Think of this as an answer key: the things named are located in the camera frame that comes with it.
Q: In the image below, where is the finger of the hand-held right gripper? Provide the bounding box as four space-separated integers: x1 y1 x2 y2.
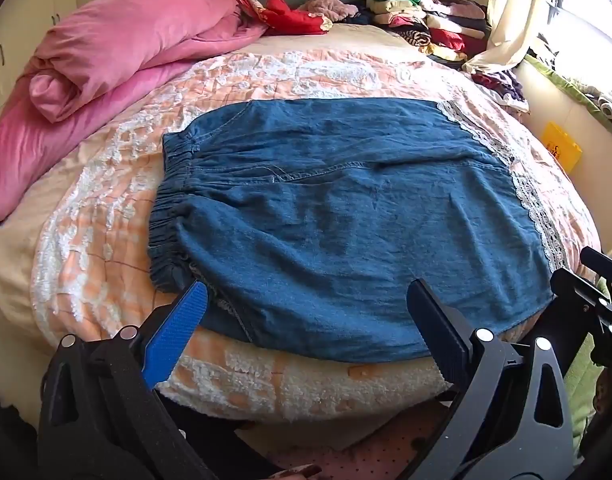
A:
550 267 611 322
580 247 612 286

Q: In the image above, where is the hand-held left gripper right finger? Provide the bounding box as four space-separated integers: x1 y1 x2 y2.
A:
406 278 576 480

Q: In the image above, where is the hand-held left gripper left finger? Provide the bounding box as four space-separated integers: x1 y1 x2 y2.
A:
36 280 221 480

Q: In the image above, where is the light green cloth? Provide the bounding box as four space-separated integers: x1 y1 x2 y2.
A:
563 280 612 443

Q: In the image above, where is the pink dotted mat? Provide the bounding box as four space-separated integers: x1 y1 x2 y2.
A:
263 407 449 480

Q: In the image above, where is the yellow box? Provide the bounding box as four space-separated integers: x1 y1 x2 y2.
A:
541 121 585 170

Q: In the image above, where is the orange white patterned blanket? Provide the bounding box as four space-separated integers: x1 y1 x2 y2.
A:
30 49 603 423

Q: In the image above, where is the green windowsill cloth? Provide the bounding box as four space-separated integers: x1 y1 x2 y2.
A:
523 52 612 137

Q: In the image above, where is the beige bed sheet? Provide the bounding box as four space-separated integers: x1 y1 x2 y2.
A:
0 22 417 363

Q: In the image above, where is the purple clothes heap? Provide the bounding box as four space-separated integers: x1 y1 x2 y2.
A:
470 67 530 114

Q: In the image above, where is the dark cloth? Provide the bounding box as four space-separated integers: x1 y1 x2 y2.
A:
0 384 40 480

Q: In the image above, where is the window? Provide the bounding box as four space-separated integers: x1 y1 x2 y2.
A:
536 0 612 92

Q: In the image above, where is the cream curtain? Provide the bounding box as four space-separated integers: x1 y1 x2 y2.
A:
462 0 563 75

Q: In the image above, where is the pink duvet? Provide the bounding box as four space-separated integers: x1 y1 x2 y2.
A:
0 0 271 232

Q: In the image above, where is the pile of folded clothes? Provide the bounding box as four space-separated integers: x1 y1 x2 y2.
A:
358 0 490 64

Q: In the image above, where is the red cloth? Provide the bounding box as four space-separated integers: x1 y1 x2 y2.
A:
228 0 333 36

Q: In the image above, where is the white wardrobe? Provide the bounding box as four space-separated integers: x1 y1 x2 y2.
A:
0 0 82 128

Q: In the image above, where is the pink fluffy garment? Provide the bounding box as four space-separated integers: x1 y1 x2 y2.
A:
298 0 359 24

